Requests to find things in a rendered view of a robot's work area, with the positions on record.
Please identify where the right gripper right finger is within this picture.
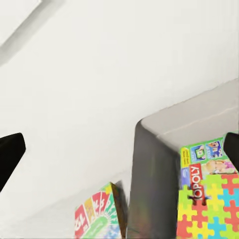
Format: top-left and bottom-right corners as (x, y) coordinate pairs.
(223, 132), (239, 172)

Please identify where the board game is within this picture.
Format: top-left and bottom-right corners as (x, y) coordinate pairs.
(75, 182), (127, 239)
(180, 135), (239, 206)

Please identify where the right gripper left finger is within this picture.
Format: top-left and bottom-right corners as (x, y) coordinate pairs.
(0, 132), (26, 192)

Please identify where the jigsaw puzzle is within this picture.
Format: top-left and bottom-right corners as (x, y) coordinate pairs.
(177, 174), (239, 239)

